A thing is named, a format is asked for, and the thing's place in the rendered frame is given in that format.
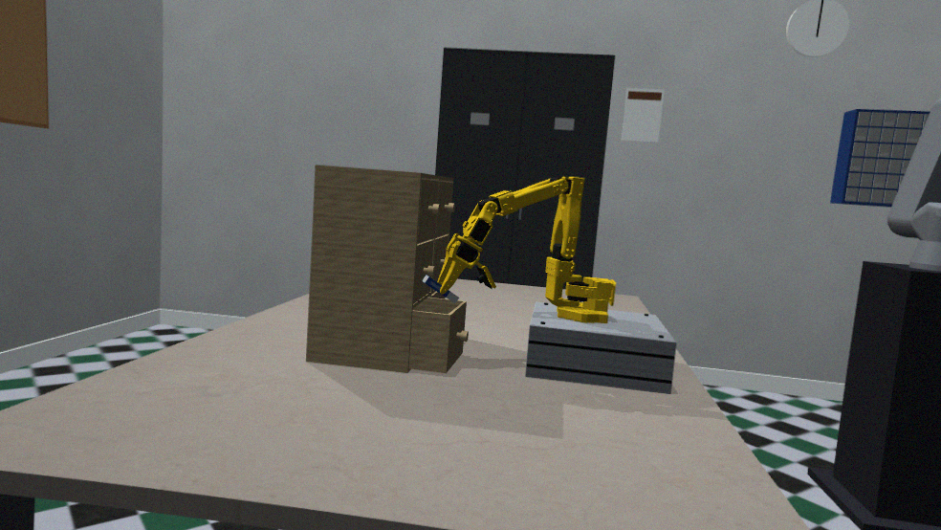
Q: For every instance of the brown wooden chest of drawers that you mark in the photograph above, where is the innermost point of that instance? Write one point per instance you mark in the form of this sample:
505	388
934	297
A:
363	260

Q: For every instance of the white and blue eraser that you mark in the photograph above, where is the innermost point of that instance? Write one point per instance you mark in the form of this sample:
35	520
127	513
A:
436	286

